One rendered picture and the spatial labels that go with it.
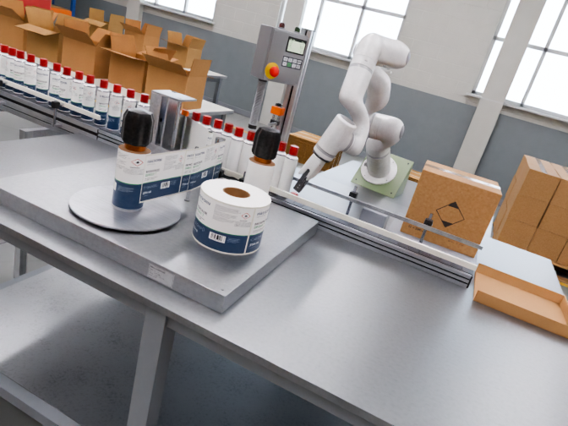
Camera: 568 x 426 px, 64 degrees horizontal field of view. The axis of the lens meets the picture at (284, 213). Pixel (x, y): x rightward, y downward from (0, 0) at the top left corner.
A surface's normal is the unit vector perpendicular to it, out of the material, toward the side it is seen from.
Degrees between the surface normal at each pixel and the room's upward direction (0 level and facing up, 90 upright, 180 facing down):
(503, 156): 90
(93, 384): 0
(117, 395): 0
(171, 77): 90
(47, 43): 91
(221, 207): 90
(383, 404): 0
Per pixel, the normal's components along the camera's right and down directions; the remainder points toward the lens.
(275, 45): 0.51, 0.43
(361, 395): 0.25, -0.90
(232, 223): 0.07, 0.38
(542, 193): -0.40, 0.24
